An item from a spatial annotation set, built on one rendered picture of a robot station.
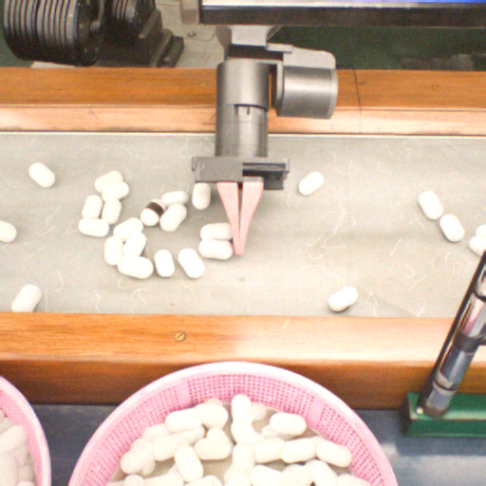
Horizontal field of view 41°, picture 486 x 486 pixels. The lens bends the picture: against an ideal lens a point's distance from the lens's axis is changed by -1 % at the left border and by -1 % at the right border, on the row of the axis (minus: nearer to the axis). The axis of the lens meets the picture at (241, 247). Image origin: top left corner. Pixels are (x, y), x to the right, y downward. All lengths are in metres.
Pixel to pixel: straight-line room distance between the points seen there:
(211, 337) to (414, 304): 0.22
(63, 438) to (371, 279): 0.35
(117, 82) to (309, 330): 0.46
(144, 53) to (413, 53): 1.30
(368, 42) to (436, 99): 1.59
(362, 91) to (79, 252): 0.43
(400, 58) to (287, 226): 1.73
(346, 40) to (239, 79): 1.81
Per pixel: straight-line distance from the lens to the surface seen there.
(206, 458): 0.60
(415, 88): 0.93
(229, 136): 0.68
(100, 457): 0.59
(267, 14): 0.48
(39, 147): 0.88
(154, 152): 0.84
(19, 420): 0.63
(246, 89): 0.69
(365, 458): 0.59
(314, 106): 0.71
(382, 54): 2.43
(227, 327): 0.62
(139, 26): 1.36
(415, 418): 0.66
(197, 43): 1.54
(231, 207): 0.67
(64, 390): 0.68
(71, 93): 0.92
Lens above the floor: 1.29
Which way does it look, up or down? 49 degrees down
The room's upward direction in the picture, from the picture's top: straight up
